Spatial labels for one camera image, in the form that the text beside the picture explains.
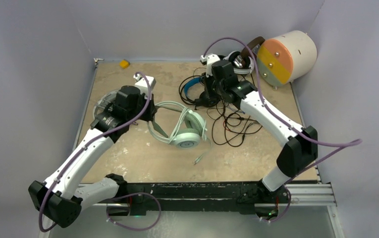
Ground white grey headphones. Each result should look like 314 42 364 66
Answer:
93 90 118 119

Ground mint green headphones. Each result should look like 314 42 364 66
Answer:
147 101 209 149

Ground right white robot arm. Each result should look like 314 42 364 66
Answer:
200 55 318 202

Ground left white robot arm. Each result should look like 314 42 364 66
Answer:
28 85 156 232

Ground white black headphones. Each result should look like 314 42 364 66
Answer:
227 51 254 75

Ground black blue headphones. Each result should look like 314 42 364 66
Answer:
178 75 220 109

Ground brown headphones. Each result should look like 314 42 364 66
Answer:
240 36 265 59

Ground small yellow block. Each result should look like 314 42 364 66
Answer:
118 59 130 69

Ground round pastel drawer cabinet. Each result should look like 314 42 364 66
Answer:
257 30 318 87

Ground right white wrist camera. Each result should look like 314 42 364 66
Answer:
200 54 220 77

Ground dark brown headphone cable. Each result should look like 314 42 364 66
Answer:
192 67 266 148

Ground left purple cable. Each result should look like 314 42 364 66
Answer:
38 71 162 233

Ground purple cable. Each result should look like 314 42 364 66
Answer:
38 71 162 233
203 37 363 224

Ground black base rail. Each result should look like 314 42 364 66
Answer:
84 174 336 218

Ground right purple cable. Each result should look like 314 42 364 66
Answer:
203 37 363 224

